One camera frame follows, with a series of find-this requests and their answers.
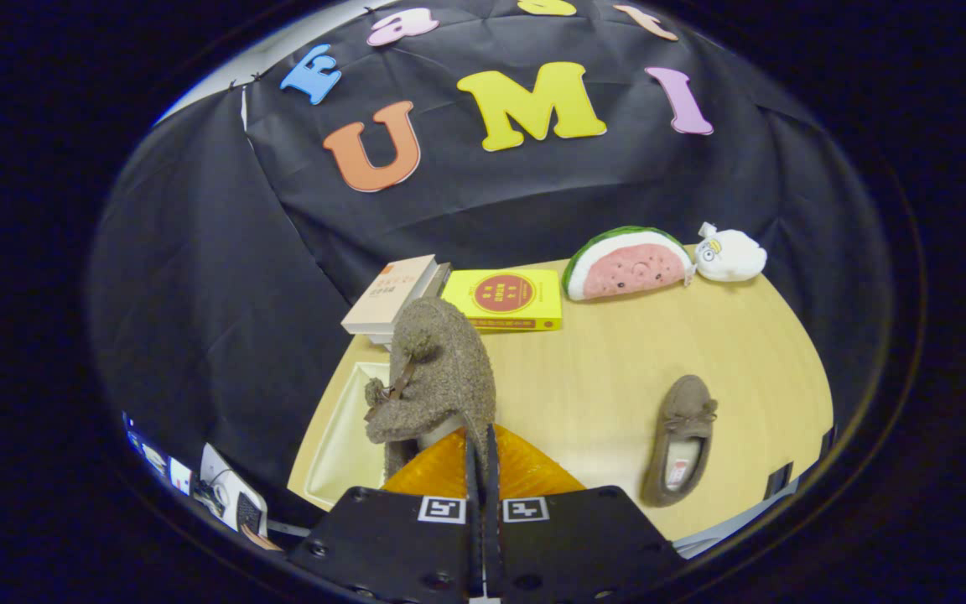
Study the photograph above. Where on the black table clamp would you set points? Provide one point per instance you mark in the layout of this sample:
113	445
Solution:
826	440
778	481

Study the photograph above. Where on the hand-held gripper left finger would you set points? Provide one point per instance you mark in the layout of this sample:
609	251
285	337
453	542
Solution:
399	545

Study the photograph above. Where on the black backdrop cloth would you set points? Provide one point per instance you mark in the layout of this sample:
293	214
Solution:
533	201

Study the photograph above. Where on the beige fabric storage box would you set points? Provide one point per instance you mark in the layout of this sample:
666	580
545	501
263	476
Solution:
349	453

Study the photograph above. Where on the white printed object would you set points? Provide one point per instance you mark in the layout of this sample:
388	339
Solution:
231	491

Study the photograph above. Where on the brown fuzzy slipper shoe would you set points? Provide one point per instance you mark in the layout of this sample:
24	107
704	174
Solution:
449	361
684	403

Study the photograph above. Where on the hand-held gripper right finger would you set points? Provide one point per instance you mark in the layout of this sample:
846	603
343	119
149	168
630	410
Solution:
575	545

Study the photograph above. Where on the yellow book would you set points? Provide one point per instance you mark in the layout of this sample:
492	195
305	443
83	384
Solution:
533	302

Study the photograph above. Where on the white plush toy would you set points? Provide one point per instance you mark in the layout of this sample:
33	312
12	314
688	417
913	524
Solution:
734	256

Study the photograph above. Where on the beige paperback book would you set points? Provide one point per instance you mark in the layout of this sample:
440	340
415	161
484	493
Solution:
386	298

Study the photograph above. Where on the watermelon slice plush toy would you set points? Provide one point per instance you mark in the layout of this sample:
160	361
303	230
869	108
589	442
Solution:
625	268

